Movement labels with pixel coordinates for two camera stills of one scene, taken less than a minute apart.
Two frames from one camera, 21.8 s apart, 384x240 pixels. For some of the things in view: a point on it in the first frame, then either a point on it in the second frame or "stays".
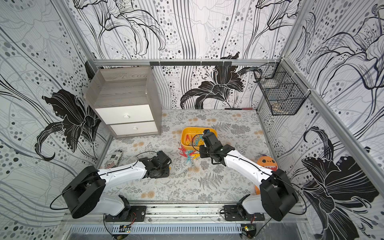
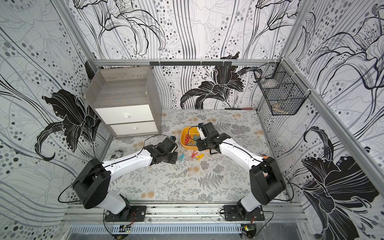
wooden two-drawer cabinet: [128, 99] stays
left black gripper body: [163, 172] to [170, 158]
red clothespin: [187, 152] to [193, 154]
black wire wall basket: [283, 90] stays
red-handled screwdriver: [244, 108] stays
